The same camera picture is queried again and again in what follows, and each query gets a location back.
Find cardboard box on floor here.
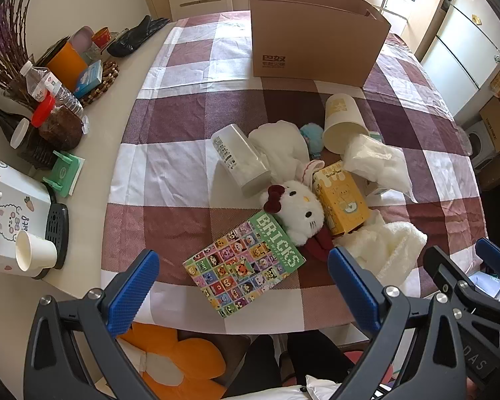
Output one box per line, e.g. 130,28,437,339
479,98,500,155

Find green plastic stand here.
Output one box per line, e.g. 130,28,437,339
42,150,86,198

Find orange flower cushion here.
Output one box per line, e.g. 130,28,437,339
119,323,227,400

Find black ribbed holder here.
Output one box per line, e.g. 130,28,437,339
17,133,53,169

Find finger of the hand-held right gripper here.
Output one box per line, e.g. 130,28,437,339
475,237,500,301
424,246,484,321

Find colourful pixel picture box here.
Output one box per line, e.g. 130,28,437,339
182,210,307,318

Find white cotton gloves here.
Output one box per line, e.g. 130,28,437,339
249,120,313,176

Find wooden bead trivet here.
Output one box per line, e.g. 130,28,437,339
79,60,120,109

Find dried purple branches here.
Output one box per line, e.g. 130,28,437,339
0,0,55,105

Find white cotton swab jar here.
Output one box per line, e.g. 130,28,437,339
211,124,272,196

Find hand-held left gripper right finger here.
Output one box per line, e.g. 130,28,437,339
327,246,463,400

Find white refrigerator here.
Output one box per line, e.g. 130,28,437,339
414,0,500,117

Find brown cardboard box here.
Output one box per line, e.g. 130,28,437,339
247,0,391,89

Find person's dark trouser legs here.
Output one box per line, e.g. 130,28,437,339
225,329,367,392

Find blue tissue packet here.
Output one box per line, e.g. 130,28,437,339
73,60,103,99

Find white fluffy cloth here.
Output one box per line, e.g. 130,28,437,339
333,210,428,292

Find white cartoon water dispenser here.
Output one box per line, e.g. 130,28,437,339
0,150,53,278

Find clear plastic water bottle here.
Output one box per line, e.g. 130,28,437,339
20,61,53,101
44,70,85,118

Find clear bag of cotton pads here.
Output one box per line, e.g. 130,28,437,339
342,134,417,201

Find maroon checkered tablecloth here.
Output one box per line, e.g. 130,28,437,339
100,10,488,336

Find large cream paper cup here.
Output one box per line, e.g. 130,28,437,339
322,93,371,153

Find white cat plush toy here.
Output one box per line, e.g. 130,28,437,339
263,159,338,264

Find dark glass bottle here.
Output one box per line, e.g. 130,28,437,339
0,103,32,151

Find yellow cartoon bear box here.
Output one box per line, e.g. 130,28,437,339
312,160,371,236

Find red lid jar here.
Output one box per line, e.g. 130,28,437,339
30,94,84,153

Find black leather gloves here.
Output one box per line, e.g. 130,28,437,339
107,15,170,58

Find small white paper cup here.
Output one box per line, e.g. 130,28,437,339
15,230,58,272

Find light blue pompom toy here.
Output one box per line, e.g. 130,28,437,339
299,124,326,151

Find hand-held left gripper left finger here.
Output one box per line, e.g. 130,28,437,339
24,249,161,400

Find pink plastic box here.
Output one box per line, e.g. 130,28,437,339
69,26,94,57

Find white round-window appliance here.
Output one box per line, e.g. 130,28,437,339
467,122,496,171

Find white and green medicine box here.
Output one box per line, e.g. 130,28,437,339
366,130,391,199

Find orange container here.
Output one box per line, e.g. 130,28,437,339
46,42,88,92

